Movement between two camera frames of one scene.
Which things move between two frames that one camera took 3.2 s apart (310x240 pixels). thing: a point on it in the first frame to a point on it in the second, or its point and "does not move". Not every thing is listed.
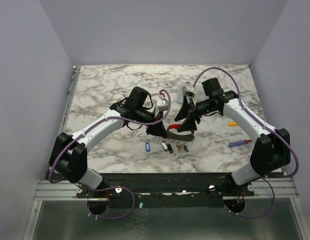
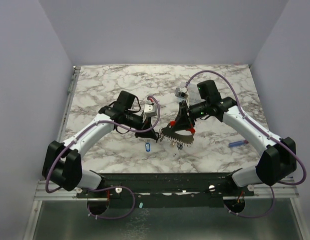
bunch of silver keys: x=167 y=147 to x=179 y=144
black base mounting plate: x=166 y=190 does not move
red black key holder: x=174 y=136 does not move
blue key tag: x=147 y=147 does not move
